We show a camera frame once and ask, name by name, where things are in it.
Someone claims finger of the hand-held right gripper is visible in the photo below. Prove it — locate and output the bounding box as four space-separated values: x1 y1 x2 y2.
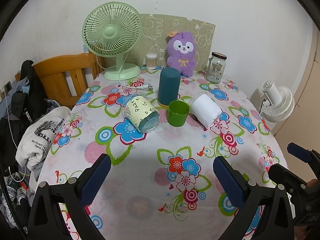
268 163 310 196
287 142 320 167

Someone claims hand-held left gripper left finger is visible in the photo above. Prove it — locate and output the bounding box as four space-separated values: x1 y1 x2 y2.
27 153 112 240

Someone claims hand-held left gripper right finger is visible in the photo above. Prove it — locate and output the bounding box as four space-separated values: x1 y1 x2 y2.
212 156 299 240

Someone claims clear cup with white liner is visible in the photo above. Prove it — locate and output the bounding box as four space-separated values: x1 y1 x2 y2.
189 92 222 128

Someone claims pale yellow printed cup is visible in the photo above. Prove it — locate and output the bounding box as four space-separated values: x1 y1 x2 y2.
123 94 161 133

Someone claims green plastic cup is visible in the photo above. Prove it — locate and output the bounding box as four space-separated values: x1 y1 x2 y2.
167 100 190 127

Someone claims dark teal cup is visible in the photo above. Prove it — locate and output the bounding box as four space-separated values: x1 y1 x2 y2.
157 67 181 108

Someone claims white fan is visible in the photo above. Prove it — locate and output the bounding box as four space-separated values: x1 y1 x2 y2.
259 80 295 123

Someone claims floral tablecloth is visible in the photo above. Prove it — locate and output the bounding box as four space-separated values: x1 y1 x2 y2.
36 66 290 240

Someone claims white printed shirt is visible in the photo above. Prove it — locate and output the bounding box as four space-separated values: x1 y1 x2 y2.
15 106 72 171

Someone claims pile of clothes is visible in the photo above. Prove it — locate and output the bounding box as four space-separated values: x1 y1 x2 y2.
0 170 38 233

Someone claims black jacket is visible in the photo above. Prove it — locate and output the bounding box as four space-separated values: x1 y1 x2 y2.
0 60 48 155

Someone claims glass jar mug with lid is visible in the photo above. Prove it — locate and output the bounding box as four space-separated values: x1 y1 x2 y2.
202 52 227 84

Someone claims wooden chair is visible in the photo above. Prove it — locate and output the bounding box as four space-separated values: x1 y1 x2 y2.
15 53 105 108

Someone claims cotton swab container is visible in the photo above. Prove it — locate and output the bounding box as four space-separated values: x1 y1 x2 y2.
146 53 159 70

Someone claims purple plush toy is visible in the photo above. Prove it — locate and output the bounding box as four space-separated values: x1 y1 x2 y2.
166 31 199 77

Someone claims green desk fan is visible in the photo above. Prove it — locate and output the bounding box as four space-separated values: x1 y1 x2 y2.
82 2 143 81

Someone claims beige patterned board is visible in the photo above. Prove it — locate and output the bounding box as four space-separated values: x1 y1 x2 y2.
129 13 216 72

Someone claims thin white cable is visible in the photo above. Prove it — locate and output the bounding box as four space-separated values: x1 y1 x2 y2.
3 90 26 182

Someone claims white fan power cable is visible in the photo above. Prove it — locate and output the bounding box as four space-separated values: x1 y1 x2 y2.
118 64 154 91

